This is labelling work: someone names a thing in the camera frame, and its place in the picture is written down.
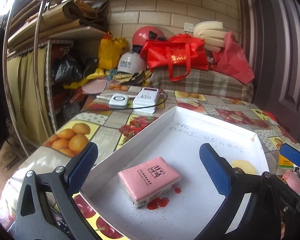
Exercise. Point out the white power bank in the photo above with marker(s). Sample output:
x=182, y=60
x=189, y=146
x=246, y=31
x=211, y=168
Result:
x=146, y=100

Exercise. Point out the pink fluffy plush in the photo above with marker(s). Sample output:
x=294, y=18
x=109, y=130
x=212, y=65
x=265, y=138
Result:
x=292, y=179

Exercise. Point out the metal storage shelf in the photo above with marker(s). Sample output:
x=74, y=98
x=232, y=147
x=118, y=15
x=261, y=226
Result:
x=83, y=43

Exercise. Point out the white cardboard tray box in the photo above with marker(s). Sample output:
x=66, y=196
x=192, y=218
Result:
x=176, y=136

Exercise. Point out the fruit print tablecloth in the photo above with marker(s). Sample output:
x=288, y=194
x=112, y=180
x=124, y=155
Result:
x=35, y=200

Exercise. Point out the red tote bag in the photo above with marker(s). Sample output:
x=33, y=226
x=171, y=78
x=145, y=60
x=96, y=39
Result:
x=180, y=54

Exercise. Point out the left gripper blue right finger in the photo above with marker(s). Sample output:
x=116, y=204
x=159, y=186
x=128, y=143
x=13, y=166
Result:
x=212, y=163

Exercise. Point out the brown wooden door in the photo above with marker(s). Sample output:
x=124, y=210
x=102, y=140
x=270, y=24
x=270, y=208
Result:
x=271, y=39

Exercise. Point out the white wireless charger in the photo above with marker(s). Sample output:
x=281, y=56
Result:
x=118, y=100

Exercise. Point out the red helmet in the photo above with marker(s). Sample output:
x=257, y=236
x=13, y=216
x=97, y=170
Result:
x=147, y=33

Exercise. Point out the black plastic bag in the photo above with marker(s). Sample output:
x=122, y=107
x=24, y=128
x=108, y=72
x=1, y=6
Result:
x=69, y=69

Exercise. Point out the cream foam roll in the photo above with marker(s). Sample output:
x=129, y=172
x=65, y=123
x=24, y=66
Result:
x=212, y=33

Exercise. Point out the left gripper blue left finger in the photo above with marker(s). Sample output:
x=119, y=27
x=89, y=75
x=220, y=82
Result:
x=79, y=167

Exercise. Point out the red bag on floor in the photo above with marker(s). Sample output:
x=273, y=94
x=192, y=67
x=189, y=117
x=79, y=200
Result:
x=267, y=116

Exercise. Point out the plaid blanket cushion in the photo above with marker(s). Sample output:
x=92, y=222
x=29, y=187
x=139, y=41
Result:
x=204, y=82

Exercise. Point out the yellow tissue pack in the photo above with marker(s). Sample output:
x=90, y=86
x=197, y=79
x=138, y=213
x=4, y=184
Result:
x=283, y=162

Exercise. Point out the metal clothes rack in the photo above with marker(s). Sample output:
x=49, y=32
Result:
x=23, y=80

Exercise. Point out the yellow round sponge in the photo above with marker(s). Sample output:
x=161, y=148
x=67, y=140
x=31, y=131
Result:
x=246, y=166

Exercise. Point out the white helmet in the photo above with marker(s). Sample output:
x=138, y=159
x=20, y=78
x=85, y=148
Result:
x=131, y=63

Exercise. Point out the pink tissue pack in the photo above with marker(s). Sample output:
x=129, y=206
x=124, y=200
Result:
x=149, y=180

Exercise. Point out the wall socket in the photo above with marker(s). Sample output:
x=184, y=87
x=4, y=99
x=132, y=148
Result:
x=188, y=27

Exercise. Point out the yellow shopping bag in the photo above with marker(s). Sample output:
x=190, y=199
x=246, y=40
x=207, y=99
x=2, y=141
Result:
x=110, y=50

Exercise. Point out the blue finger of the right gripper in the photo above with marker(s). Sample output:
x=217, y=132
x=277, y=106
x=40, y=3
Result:
x=290, y=153

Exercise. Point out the pink round racket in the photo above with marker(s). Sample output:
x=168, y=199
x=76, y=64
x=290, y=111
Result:
x=96, y=86

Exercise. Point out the red plastic bag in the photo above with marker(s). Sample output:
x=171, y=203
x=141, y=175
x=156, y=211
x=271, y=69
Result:
x=231, y=61

